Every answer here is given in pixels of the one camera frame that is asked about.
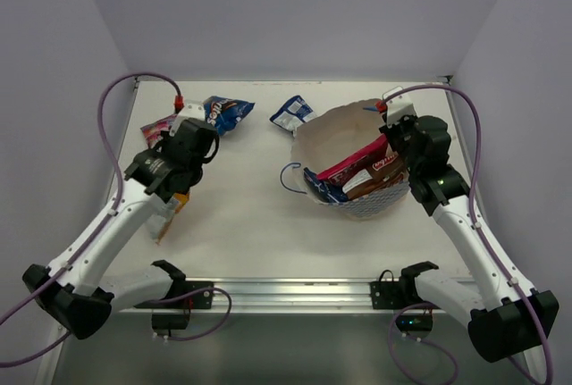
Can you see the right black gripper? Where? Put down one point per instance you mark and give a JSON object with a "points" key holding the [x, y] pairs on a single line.
{"points": [[392, 129]]}

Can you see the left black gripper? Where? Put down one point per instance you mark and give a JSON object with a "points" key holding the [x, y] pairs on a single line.
{"points": [[174, 136]]}

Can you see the purple Fox's candy bag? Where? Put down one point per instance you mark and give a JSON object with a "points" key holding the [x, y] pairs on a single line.
{"points": [[153, 132]]}

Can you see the blue Doritos chip bag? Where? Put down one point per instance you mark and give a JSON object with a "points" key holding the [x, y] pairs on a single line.
{"points": [[224, 113]]}

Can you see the orange snack packet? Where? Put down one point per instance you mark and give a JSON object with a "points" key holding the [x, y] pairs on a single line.
{"points": [[158, 224]]}

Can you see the pink snack packet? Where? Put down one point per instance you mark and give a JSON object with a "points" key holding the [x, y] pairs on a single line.
{"points": [[339, 174]]}

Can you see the blue checkered paper bag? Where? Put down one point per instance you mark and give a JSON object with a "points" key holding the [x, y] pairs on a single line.
{"points": [[327, 140]]}

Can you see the blue white snack packet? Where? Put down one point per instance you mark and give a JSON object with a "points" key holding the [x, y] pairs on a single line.
{"points": [[293, 114]]}

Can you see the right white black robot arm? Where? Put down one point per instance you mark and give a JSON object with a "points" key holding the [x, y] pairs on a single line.
{"points": [[506, 315]]}

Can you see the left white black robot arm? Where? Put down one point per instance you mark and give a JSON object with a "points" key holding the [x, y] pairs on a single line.
{"points": [[143, 192]]}

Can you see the brown chocolate snack packet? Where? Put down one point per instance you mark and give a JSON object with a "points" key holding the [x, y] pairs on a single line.
{"points": [[382, 174]]}

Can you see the dark blue snack packet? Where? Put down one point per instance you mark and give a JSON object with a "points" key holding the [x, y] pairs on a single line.
{"points": [[325, 191]]}

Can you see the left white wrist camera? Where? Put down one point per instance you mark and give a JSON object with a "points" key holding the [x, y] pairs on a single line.
{"points": [[190, 110]]}

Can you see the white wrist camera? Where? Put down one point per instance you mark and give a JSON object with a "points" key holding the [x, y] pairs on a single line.
{"points": [[190, 110], [394, 105]]}

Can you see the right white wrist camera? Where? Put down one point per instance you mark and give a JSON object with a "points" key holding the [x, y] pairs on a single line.
{"points": [[394, 105]]}

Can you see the aluminium mounting rail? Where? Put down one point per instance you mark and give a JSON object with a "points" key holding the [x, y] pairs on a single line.
{"points": [[250, 296]]}

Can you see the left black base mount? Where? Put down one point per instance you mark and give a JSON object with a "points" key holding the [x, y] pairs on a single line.
{"points": [[173, 313]]}

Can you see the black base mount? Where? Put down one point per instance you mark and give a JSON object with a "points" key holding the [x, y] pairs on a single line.
{"points": [[387, 293], [173, 313]]}

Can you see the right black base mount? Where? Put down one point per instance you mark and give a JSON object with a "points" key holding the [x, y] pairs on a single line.
{"points": [[387, 293]]}

